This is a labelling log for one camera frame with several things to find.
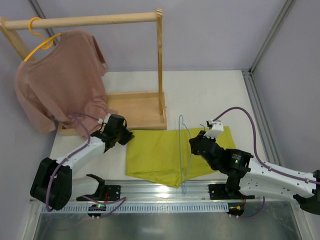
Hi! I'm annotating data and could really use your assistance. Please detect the light blue wire hanger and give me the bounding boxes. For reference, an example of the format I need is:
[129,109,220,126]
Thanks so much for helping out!
[178,114,192,195]

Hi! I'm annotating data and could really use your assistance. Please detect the yellow-green trousers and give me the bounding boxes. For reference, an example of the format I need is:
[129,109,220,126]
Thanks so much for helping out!
[124,125,236,190]

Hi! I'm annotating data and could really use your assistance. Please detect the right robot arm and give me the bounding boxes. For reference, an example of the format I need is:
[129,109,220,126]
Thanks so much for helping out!
[189,130,320,215]

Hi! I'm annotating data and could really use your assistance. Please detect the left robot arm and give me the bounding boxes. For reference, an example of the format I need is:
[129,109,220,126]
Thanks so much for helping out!
[30,114,134,212]

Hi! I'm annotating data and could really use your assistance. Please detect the yellow plastic hanger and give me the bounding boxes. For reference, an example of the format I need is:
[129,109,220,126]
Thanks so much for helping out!
[23,16,62,62]

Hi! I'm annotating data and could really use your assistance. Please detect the wooden clothes rack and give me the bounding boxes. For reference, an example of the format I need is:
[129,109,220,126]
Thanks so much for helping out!
[0,8,167,130]

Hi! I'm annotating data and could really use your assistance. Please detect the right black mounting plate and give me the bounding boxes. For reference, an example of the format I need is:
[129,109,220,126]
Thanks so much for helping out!
[208,183,255,200]

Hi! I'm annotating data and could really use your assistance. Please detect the black mounting plate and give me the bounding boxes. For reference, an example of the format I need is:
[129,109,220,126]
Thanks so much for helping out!
[85,184,121,202]
[208,183,255,200]

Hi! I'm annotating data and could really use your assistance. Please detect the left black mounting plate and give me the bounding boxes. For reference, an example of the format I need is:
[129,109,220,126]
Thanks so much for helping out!
[85,184,121,202]

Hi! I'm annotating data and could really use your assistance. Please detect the pink t-shirt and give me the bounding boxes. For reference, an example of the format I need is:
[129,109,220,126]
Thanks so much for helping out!
[14,30,110,138]

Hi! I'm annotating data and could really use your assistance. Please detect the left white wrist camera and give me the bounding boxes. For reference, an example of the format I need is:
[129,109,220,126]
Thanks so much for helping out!
[97,114,111,125]

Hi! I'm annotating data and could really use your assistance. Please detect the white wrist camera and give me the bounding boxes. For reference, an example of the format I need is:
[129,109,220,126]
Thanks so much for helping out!
[204,119,224,139]
[97,114,111,125]

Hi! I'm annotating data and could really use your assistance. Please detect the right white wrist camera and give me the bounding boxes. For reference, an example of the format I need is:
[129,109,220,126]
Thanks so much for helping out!
[204,119,224,139]

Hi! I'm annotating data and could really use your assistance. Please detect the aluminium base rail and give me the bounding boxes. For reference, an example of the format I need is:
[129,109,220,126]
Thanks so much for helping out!
[29,180,303,204]

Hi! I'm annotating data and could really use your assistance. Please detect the aluminium frame profile right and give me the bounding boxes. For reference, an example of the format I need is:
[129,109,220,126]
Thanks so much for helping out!
[242,0,296,165]

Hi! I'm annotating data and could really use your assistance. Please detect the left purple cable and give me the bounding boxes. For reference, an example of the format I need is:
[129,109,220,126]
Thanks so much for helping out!
[44,112,127,219]

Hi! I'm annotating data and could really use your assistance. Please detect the slotted cable duct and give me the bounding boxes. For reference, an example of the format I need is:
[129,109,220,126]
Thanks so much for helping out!
[51,201,229,214]

